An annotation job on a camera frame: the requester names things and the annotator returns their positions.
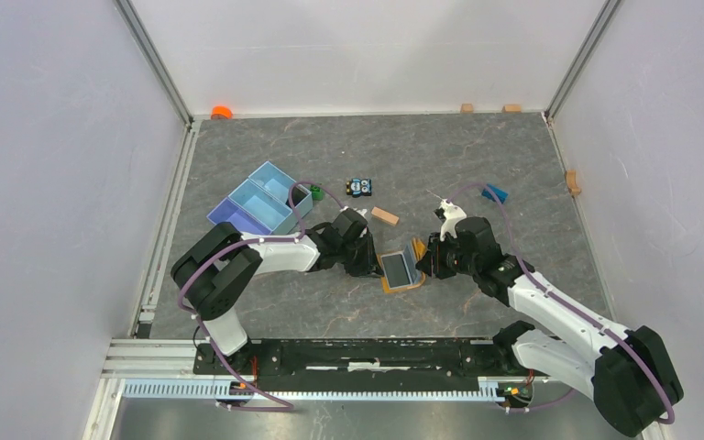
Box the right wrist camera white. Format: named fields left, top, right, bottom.
left=435, top=199, right=467, bottom=241

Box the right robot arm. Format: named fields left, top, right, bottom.
left=417, top=208, right=684, bottom=437

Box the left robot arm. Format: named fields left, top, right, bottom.
left=170, top=208, right=383, bottom=374

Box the curved wooden piece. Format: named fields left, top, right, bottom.
left=565, top=170, right=582, bottom=197

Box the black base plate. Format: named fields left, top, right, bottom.
left=192, top=337, right=555, bottom=393

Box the green toy brick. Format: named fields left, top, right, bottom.
left=310, top=185, right=325, bottom=201

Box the blue toy brick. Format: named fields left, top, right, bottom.
left=481, top=185, right=508, bottom=204

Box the aluminium frame rail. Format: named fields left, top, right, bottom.
left=100, top=338, right=207, bottom=380

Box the light blue cable duct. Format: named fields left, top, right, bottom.
left=122, top=379, right=504, bottom=403

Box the orange round cap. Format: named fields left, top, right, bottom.
left=210, top=105, right=233, bottom=120

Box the blue three-compartment tray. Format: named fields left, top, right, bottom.
left=206, top=161, right=314, bottom=235

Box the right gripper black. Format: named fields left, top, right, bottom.
left=414, top=231, right=479, bottom=281

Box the orange card holder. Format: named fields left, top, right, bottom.
left=378, top=237, right=426, bottom=294

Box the small toy car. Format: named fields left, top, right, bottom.
left=346, top=178, right=372, bottom=198

